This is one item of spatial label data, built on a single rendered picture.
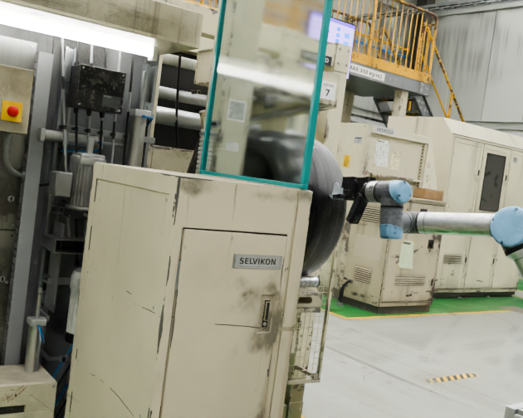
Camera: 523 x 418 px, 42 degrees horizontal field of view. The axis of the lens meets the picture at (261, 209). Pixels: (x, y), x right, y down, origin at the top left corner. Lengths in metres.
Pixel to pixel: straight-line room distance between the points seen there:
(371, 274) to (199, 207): 5.70
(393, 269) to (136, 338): 5.66
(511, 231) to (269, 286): 0.74
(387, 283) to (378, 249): 0.36
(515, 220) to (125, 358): 1.15
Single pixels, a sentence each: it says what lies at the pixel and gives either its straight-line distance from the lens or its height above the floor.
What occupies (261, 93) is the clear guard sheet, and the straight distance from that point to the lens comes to 1.98.
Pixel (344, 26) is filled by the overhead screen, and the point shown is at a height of 2.82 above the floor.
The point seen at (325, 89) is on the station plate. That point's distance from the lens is 3.04.
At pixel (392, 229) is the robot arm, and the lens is 2.22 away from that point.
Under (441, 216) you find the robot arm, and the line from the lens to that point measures 2.30.
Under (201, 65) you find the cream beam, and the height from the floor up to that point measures 1.72.
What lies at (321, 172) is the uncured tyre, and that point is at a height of 1.33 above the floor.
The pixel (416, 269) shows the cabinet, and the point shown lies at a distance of 7.51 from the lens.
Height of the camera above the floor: 1.30
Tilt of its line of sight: 3 degrees down
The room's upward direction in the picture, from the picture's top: 7 degrees clockwise
